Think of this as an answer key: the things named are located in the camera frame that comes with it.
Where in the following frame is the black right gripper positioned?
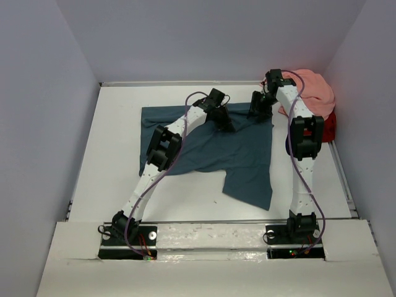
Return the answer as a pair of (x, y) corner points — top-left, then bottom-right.
(247, 90), (278, 122)

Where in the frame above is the teal blue t shirt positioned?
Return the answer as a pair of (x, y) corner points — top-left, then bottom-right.
(137, 100), (276, 212)

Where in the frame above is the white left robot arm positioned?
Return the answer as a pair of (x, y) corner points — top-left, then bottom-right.
(111, 88), (235, 244)

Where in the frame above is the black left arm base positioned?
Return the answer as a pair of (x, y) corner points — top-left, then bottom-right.
(98, 212), (158, 260)

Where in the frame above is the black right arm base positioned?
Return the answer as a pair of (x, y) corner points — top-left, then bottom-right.
(262, 212), (325, 259)

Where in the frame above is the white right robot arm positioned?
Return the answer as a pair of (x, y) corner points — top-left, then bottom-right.
(247, 69), (324, 217)

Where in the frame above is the pink t shirt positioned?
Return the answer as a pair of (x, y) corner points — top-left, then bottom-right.
(282, 69), (335, 121)

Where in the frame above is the red t shirt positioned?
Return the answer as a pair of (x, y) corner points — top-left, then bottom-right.
(322, 111), (337, 143)

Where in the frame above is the metal front table rail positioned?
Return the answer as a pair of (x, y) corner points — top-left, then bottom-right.
(141, 219), (287, 225)

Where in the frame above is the metal table rail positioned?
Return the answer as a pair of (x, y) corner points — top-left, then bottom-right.
(99, 80), (260, 87)
(141, 219), (287, 225)

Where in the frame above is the metal back table rail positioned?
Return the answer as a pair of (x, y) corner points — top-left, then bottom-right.
(99, 80), (260, 87)

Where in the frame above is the metal right side rail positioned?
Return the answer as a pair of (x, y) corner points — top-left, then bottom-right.
(329, 140), (360, 219)

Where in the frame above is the metal left side rail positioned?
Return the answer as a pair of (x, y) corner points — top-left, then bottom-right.
(63, 186), (77, 222)

